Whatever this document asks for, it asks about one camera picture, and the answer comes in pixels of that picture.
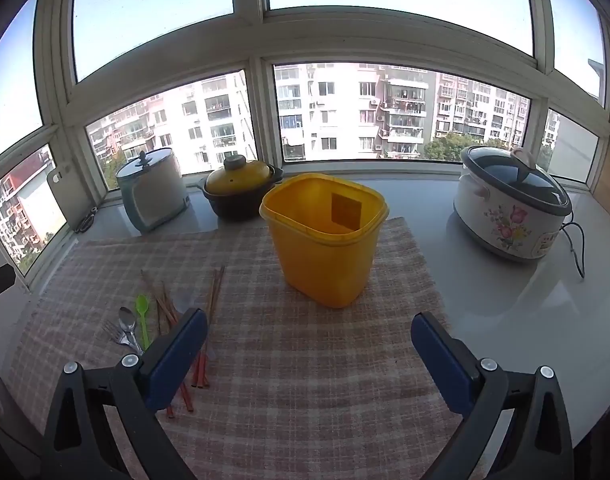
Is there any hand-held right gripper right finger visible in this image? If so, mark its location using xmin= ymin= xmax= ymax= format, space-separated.
xmin=410 ymin=311 xmax=574 ymax=480

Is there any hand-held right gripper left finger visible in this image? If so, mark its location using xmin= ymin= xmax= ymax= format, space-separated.
xmin=42 ymin=307 xmax=208 ymax=480

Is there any green plastic spoon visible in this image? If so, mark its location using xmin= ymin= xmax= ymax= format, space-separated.
xmin=136 ymin=295 xmax=152 ymax=351

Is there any metal spoon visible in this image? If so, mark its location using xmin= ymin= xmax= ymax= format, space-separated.
xmin=117 ymin=306 xmax=143 ymax=356

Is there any metal fork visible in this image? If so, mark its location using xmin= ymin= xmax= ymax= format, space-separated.
xmin=102 ymin=320 xmax=136 ymax=348

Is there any bunch of wooden chopsticks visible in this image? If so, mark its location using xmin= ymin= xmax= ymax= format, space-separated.
xmin=141 ymin=265 xmax=226 ymax=418

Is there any yellow plastic container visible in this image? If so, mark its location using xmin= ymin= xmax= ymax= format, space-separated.
xmin=259 ymin=173 xmax=390 ymax=309

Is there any white cutting board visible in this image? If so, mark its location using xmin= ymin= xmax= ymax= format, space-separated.
xmin=20 ymin=165 xmax=70 ymax=241

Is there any pink checked cloth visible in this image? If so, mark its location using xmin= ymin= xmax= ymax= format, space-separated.
xmin=5 ymin=217 xmax=486 ymax=480

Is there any white floral slow cooker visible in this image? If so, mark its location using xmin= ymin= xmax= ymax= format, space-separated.
xmin=453 ymin=145 xmax=574 ymax=262

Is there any white teal pot glass lid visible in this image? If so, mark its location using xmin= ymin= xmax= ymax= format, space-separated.
xmin=116 ymin=148 xmax=192 ymax=234

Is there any dark clay pot yellow lid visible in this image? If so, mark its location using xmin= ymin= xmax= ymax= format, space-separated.
xmin=195 ymin=154 xmax=284 ymax=221

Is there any row of apartment buildings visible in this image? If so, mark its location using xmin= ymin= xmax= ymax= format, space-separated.
xmin=0 ymin=62 xmax=560 ymax=271

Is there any black power cable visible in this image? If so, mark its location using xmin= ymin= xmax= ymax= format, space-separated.
xmin=560 ymin=221 xmax=586 ymax=280

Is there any white window frame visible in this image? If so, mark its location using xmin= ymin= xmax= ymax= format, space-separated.
xmin=0 ymin=0 xmax=610 ymax=281

